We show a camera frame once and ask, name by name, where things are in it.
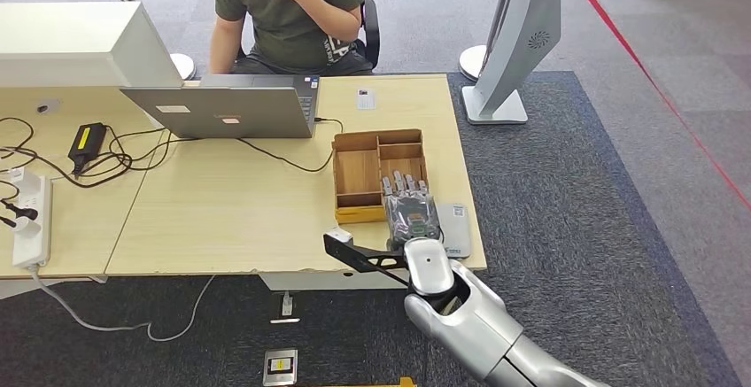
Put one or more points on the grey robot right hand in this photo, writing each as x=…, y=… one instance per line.
x=411, y=214

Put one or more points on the wooden compartment box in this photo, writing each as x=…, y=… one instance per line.
x=355, y=170

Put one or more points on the white ID card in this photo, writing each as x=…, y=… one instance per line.
x=365, y=99

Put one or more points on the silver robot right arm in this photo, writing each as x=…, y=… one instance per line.
x=469, y=325

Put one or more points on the person's left forearm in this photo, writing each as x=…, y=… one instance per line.
x=331, y=15

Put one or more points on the person's right forearm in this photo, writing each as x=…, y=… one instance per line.
x=224, y=47

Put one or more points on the grey card reader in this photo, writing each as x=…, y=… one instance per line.
x=457, y=226

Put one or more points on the person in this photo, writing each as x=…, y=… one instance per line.
x=276, y=26

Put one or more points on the black office chair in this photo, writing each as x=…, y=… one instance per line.
x=372, y=32

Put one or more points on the white desk crossbeam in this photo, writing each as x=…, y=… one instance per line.
x=305, y=281

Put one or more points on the white round stanchion base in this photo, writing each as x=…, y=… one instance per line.
x=183, y=66
x=470, y=63

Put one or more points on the grey laptop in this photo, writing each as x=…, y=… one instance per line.
x=223, y=111

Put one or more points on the yellow floor tape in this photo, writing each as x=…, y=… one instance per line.
x=405, y=383

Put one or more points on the light wooden desk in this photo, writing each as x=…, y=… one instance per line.
x=76, y=226
x=234, y=208

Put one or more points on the dark grey carpet mat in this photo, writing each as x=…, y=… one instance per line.
x=586, y=167

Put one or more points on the silver floor socket box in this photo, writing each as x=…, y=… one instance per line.
x=280, y=368

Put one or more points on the silver kiosk stand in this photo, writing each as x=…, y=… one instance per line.
x=519, y=32

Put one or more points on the white desktop monitor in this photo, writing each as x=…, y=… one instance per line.
x=70, y=44

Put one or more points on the black power adapter yellow label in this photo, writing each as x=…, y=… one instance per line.
x=87, y=142

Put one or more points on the red barrier belt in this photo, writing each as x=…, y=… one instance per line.
x=645, y=71

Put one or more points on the black power plug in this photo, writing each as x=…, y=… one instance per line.
x=7, y=221
x=22, y=212

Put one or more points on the white power strip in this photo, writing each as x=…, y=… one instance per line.
x=34, y=237

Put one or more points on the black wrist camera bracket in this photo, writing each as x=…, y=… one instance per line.
x=361, y=258

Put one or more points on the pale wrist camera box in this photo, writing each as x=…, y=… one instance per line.
x=339, y=235

